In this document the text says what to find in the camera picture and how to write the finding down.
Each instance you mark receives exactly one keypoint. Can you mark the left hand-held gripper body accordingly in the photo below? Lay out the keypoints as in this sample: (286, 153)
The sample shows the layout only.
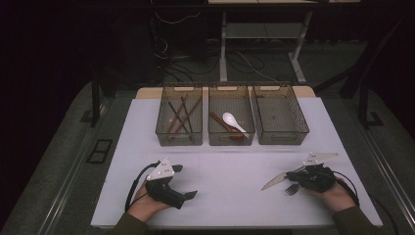
(161, 192)

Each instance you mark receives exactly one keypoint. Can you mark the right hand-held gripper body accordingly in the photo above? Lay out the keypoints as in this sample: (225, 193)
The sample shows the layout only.
(316, 179)

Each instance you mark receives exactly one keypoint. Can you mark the silver fork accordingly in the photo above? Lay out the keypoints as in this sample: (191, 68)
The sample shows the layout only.
(292, 190)

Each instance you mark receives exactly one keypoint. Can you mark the transparent grey plastic bin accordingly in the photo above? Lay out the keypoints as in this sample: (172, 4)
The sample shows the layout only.
(195, 138)
(277, 117)
(230, 98)

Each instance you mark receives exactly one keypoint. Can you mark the brown wooden spoon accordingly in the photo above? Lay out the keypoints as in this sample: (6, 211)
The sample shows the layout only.
(220, 121)

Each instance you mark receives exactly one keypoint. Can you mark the white ceramic spoon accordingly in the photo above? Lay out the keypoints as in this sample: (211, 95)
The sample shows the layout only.
(230, 118)

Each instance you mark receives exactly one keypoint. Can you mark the person's left hand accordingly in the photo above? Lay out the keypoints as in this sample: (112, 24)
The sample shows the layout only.
(143, 205)

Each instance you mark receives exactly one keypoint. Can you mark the person's right hand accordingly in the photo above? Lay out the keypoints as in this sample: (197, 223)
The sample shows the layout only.
(339, 197)

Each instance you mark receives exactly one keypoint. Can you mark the black metal stand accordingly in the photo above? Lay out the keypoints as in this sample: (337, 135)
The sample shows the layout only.
(363, 107)
(368, 58)
(95, 104)

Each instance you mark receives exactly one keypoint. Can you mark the metal floor rail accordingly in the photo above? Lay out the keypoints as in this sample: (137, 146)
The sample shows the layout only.
(388, 169)
(75, 163)

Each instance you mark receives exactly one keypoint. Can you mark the white metal-frame desk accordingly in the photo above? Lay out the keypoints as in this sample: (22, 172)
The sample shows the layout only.
(222, 49)

